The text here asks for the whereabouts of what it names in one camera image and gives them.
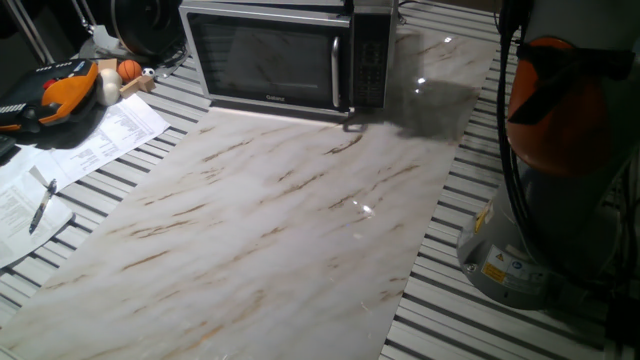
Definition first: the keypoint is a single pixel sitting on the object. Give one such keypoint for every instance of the printed paper sheet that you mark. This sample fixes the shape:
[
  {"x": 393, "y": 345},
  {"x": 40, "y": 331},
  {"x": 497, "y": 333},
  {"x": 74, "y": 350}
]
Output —
[
  {"x": 20, "y": 215},
  {"x": 115, "y": 135}
]

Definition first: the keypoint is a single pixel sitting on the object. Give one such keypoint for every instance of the wooden block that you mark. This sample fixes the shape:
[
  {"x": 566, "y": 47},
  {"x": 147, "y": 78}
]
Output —
[{"x": 137, "y": 86}]

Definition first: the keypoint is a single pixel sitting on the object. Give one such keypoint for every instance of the orange and black teach pendant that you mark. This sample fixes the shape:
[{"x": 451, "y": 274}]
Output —
[{"x": 55, "y": 95}]

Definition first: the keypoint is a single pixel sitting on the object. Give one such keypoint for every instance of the tiny toy soccer ball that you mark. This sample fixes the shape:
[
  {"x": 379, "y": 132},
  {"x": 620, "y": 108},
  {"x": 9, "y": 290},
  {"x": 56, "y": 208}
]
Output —
[{"x": 148, "y": 72}]

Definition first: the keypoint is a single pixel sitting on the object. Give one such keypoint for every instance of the black pen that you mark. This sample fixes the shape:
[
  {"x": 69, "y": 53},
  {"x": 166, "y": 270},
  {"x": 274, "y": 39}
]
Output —
[{"x": 42, "y": 206}]

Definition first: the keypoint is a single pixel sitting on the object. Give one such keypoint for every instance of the white gourd shaped toy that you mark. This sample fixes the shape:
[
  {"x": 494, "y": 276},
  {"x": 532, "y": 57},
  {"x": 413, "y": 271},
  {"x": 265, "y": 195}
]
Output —
[{"x": 108, "y": 87}]

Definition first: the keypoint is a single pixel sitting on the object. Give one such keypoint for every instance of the small toy basketball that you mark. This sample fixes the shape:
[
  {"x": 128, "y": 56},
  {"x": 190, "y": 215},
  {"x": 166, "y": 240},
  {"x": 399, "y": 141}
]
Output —
[{"x": 129, "y": 71}]

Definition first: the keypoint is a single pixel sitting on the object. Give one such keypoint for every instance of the black filament spool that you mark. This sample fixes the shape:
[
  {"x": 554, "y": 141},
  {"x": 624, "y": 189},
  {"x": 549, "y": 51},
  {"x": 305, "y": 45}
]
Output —
[{"x": 145, "y": 25}]

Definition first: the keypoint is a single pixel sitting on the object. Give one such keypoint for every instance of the small wooden cube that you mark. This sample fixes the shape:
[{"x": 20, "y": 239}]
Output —
[{"x": 107, "y": 65}]

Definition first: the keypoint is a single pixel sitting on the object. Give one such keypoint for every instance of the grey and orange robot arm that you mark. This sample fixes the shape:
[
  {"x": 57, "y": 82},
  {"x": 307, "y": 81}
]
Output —
[{"x": 550, "y": 210}]

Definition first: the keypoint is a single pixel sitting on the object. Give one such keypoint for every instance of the white marble pattern mat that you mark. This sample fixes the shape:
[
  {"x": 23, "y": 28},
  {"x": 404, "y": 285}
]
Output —
[{"x": 250, "y": 225}]

